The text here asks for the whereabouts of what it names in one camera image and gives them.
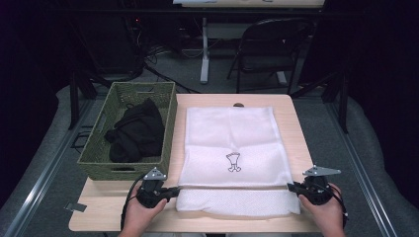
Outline person's right hand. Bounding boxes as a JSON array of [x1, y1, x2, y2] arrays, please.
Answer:
[[298, 183, 345, 231]]

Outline left hand-held gripper cable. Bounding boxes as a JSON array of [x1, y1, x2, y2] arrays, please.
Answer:
[[120, 175, 146, 231]]

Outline black folding chair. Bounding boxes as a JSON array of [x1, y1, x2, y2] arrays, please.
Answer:
[[226, 18, 315, 96]]

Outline black garment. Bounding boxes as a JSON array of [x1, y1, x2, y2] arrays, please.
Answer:
[[104, 97, 166, 164]]

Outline person's left hand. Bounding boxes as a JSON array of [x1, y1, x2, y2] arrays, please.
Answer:
[[120, 194, 168, 233]]

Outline black metal stand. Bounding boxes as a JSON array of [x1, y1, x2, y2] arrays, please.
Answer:
[[290, 70, 350, 134], [67, 65, 112, 131]]

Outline metal table clip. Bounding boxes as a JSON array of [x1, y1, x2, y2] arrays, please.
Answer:
[[63, 201, 88, 213]]

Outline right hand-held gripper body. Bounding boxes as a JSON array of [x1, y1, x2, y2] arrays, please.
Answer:
[[301, 165, 342, 206]]

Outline hand-held gripper cable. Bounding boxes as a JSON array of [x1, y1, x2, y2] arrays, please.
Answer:
[[120, 175, 146, 231], [329, 184, 349, 228]]

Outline metal floor rail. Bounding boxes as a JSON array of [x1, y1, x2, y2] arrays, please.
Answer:
[[324, 98, 399, 237], [0, 98, 97, 237]]

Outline right hand-held gripper cable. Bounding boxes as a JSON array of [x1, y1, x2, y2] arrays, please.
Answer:
[[329, 184, 349, 228]]

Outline white mesh laundry bag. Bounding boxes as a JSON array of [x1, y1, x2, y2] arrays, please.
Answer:
[[175, 106, 301, 217]]

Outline black floor cables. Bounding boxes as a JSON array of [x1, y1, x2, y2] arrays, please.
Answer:
[[141, 42, 202, 95]]

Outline white desk leg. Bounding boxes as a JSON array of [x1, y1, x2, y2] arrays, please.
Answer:
[[200, 17, 210, 85]]

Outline green woven basket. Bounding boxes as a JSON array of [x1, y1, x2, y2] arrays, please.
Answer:
[[76, 81, 179, 182]]

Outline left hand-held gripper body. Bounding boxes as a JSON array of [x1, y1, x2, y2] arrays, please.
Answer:
[[135, 167, 167, 209]]

